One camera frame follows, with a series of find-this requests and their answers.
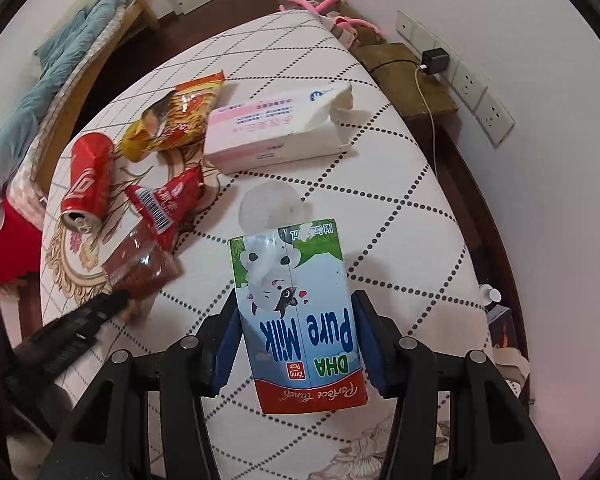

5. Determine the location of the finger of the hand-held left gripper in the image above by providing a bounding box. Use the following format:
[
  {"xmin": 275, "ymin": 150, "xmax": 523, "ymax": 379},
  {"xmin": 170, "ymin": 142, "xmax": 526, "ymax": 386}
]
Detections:
[{"xmin": 5, "ymin": 291, "xmax": 131, "ymax": 402}]

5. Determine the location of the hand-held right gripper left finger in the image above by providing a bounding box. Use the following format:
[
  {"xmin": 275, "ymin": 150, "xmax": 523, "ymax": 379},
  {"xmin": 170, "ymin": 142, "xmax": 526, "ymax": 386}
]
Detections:
[{"xmin": 37, "ymin": 292, "xmax": 241, "ymax": 480}]

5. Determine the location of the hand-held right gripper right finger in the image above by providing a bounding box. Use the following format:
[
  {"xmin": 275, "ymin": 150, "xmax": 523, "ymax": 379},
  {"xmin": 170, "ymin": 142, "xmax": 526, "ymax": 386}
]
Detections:
[{"xmin": 352, "ymin": 290, "xmax": 573, "ymax": 480}]

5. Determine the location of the blue and white milk carton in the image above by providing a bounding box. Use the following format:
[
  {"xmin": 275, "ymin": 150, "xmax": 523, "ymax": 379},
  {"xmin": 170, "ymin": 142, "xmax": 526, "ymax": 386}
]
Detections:
[{"xmin": 228, "ymin": 218, "xmax": 369, "ymax": 415}]

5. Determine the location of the brown clear spice packet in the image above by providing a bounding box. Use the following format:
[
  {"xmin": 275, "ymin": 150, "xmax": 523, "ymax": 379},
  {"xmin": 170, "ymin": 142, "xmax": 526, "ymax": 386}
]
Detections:
[{"xmin": 101, "ymin": 223, "xmax": 183, "ymax": 311}]

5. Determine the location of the red cloth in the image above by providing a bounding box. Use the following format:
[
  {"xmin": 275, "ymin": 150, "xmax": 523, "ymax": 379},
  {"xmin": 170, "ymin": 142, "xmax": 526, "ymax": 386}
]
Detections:
[{"xmin": 0, "ymin": 200, "xmax": 46, "ymax": 286}]

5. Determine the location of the dark box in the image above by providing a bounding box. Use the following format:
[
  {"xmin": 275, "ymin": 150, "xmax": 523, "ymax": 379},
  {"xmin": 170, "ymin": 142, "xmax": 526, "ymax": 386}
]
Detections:
[{"xmin": 485, "ymin": 304, "xmax": 521, "ymax": 351}]

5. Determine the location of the red soda can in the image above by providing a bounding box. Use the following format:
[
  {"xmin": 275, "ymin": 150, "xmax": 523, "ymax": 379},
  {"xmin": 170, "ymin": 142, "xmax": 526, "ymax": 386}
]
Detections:
[{"xmin": 60, "ymin": 132, "xmax": 116, "ymax": 233}]

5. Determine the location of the white quilted mat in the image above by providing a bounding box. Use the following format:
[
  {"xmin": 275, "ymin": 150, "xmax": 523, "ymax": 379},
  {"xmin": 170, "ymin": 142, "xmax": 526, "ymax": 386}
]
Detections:
[{"xmin": 40, "ymin": 10, "xmax": 493, "ymax": 480}]

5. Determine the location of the translucent round plastic lid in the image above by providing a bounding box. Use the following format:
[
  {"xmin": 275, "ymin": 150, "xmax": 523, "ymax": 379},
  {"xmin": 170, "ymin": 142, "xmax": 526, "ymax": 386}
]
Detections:
[{"xmin": 237, "ymin": 182, "xmax": 313, "ymax": 236}]

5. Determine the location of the red sachet with barcode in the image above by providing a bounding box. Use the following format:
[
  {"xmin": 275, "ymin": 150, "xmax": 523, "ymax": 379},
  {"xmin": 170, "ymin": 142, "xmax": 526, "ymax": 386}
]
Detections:
[{"xmin": 125, "ymin": 165, "xmax": 204, "ymax": 252}]

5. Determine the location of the white and pink tissue pack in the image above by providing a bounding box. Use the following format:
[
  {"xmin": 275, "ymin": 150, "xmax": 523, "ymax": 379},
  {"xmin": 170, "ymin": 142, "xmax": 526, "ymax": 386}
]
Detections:
[{"xmin": 202, "ymin": 82, "xmax": 355, "ymax": 175}]

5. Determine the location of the yellow and red snack bag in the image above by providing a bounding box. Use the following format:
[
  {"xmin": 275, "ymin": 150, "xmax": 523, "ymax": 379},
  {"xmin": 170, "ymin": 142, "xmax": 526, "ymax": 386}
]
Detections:
[{"xmin": 120, "ymin": 71, "xmax": 227, "ymax": 162}]

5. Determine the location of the blue blanket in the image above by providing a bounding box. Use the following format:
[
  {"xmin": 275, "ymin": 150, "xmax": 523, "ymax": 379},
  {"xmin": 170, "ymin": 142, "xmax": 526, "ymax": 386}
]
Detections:
[{"xmin": 0, "ymin": 0, "xmax": 131, "ymax": 221}]

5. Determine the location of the wooden nightstand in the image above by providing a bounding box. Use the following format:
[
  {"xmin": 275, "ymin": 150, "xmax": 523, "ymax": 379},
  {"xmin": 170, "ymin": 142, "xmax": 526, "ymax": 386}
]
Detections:
[{"xmin": 352, "ymin": 42, "xmax": 458, "ymax": 123}]

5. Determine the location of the black plug charger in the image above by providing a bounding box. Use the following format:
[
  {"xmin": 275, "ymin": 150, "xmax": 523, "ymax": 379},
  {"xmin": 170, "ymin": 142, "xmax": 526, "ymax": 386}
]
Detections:
[{"xmin": 420, "ymin": 48, "xmax": 448, "ymax": 77}]

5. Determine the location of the pink plush toy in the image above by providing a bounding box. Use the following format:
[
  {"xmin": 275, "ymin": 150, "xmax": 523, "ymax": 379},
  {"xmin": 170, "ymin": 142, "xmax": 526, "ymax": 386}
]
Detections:
[{"xmin": 279, "ymin": 0, "xmax": 381, "ymax": 41}]

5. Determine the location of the white charging cable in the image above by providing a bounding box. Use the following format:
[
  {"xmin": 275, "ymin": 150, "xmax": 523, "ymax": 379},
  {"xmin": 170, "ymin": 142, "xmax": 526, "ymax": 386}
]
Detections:
[{"xmin": 415, "ymin": 65, "xmax": 438, "ymax": 181}]

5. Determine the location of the white wall socket row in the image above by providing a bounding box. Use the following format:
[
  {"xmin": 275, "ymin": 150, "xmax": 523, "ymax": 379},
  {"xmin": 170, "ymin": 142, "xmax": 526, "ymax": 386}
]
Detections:
[{"xmin": 396, "ymin": 9, "xmax": 515, "ymax": 147}]

